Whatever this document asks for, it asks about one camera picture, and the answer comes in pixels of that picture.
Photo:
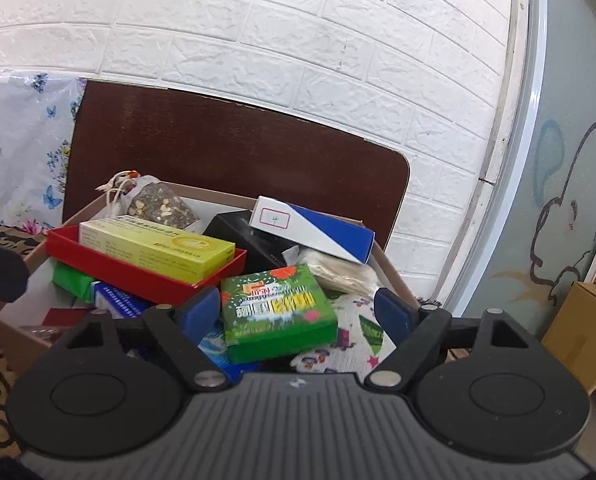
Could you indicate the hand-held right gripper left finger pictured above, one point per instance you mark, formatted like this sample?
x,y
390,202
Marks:
x,y
198,312

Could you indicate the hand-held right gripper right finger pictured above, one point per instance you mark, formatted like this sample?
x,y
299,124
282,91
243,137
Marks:
x,y
393,312

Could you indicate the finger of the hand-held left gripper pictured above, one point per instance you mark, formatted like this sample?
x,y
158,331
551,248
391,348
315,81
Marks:
x,y
3,270

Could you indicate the brown cardboard box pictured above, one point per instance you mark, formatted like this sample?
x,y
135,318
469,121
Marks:
x,y
15,342

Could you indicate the red tray black inside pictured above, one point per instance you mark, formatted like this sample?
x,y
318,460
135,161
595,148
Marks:
x,y
128,276

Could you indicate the green box colourful print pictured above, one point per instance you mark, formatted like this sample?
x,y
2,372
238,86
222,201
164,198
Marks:
x,y
278,310

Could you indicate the yellow green medicine box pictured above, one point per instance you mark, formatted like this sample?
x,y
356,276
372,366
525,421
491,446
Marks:
x,y
153,246

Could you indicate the white and blue box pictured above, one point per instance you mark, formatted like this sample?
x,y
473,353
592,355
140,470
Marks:
x,y
338,240

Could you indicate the blue white printed packet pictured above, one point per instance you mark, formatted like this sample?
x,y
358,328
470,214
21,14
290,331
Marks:
x,y
210,345

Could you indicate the white printed bag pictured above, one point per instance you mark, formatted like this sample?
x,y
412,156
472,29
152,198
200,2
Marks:
x,y
348,330

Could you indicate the white plastic bag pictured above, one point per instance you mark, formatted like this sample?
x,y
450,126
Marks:
x,y
338,272

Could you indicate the red box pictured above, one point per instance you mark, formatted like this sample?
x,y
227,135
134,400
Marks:
x,y
63,317

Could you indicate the blue medicine box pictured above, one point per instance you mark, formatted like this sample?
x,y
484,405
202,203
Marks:
x,y
118,302

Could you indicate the floral printed plastic bag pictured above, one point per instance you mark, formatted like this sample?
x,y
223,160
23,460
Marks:
x,y
18,150

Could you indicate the black box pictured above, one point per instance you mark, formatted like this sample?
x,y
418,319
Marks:
x,y
233,232

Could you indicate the mesh sachet of dried herbs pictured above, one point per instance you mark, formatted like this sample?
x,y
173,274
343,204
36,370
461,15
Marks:
x,y
163,205

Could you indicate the dark brown wooden board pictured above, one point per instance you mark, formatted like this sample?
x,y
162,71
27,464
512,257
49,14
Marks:
x,y
228,150

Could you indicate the large cardboard carton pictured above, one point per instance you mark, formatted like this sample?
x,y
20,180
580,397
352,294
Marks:
x,y
583,330

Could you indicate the white door frame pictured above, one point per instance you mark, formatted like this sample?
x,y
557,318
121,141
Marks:
x,y
530,85

